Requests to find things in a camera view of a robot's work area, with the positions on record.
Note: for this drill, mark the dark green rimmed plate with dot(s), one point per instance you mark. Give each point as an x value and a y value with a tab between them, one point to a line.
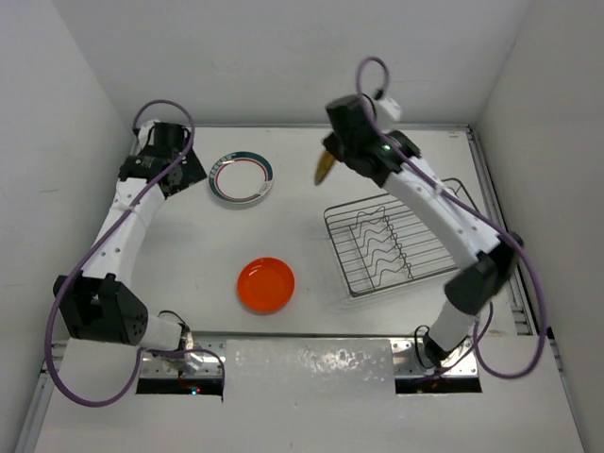
241	179

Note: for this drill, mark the metal wire dish rack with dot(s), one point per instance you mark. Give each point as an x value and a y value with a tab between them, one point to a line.
380	244

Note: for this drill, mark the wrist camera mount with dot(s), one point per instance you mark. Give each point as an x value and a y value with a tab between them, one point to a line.
389	112
144	131

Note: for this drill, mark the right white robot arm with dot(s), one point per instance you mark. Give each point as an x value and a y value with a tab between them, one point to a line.
395	164

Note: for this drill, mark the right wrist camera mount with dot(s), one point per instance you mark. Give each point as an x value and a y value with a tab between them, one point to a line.
389	112

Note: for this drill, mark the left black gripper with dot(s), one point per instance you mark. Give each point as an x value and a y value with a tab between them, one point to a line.
191	174

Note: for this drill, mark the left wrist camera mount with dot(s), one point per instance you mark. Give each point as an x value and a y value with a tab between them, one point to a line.
144	131

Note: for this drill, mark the yellow brown plate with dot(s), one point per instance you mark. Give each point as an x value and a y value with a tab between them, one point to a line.
323	168

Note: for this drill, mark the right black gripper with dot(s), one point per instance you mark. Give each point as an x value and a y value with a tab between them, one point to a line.
329	143

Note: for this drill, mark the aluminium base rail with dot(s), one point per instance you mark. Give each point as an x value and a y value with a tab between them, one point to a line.
202	365

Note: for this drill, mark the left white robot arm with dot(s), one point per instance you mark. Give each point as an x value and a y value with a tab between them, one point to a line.
99	305

